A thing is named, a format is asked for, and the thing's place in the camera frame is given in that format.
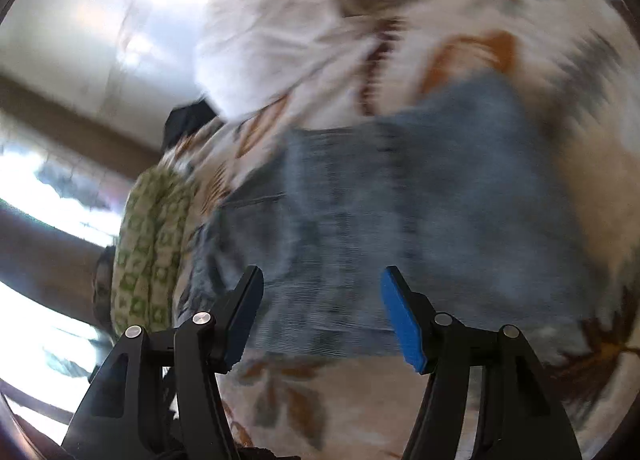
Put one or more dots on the blue denim jeans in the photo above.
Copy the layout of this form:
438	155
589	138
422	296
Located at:
458	192

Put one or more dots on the green white patterned cloth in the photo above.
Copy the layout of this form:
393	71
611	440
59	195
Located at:
148	250

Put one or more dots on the black garment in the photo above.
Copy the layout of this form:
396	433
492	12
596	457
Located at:
185	121

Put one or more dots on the white patterned pillow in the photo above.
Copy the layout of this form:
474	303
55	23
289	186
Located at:
251	52

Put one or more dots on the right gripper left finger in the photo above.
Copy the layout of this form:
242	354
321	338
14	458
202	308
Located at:
156	395

